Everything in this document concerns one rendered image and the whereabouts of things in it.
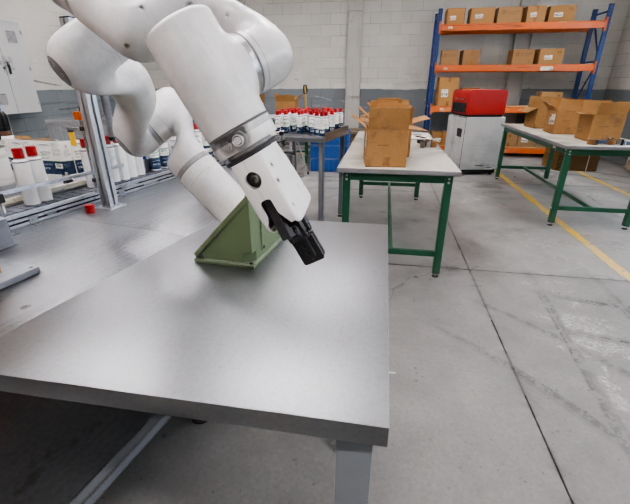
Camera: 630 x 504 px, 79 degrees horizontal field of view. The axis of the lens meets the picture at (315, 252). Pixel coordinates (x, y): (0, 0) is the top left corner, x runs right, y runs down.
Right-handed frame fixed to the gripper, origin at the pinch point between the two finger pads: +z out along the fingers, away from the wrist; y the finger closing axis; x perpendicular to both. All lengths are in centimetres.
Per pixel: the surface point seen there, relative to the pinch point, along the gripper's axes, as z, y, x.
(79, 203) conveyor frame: -26, 85, 106
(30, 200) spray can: -35, 70, 109
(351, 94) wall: 24, 837, 46
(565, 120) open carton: 139, 423, -178
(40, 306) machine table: -8, 15, 68
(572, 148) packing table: 135, 331, -146
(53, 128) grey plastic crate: -97, 252, 233
